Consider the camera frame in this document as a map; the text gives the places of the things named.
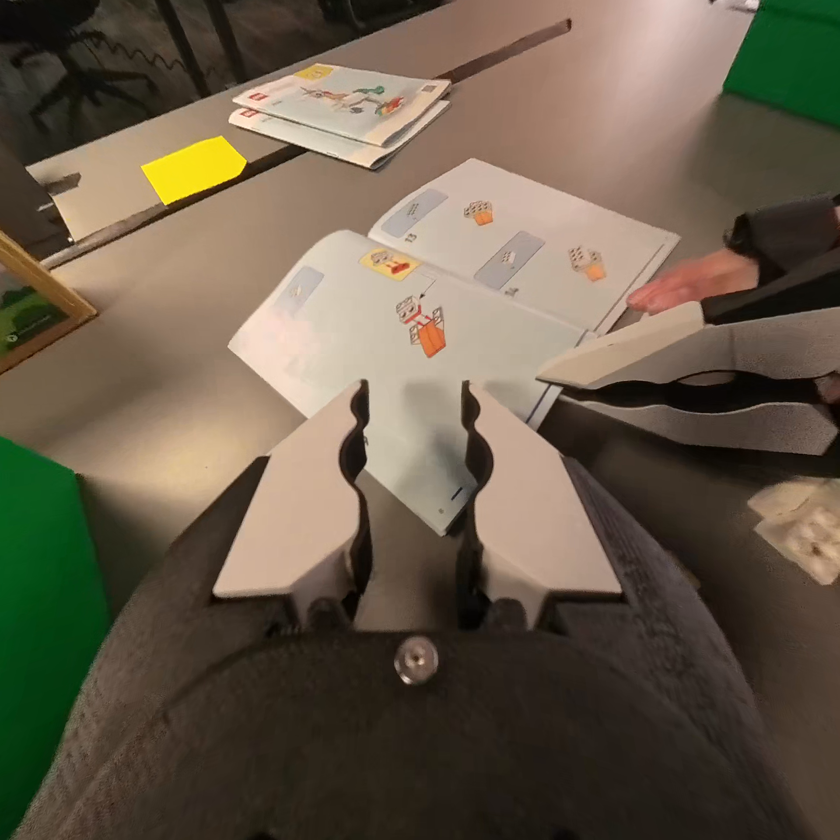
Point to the dark wooden desk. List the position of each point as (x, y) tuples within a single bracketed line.
[(184, 49)]

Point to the yellow sticky note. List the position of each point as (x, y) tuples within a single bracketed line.
[(190, 169)]

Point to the person's right forearm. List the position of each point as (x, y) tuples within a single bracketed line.
[(787, 229)]

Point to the green plastic bin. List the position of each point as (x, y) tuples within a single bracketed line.
[(787, 59), (46, 623)]

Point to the light blue instruction booklet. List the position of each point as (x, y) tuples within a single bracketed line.
[(367, 328)]

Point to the white lego assembly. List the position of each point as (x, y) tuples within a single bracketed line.
[(804, 531)]

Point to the dark grey box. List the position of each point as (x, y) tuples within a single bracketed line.
[(23, 210)]

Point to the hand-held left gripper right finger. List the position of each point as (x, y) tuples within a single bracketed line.
[(538, 518)]

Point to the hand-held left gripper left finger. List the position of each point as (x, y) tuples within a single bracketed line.
[(289, 512)]

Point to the person's right hand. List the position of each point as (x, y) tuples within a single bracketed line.
[(702, 282)]

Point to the black office chair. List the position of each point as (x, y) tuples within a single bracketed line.
[(72, 65)]

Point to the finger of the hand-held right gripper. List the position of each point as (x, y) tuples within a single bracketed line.
[(735, 426), (722, 348)]

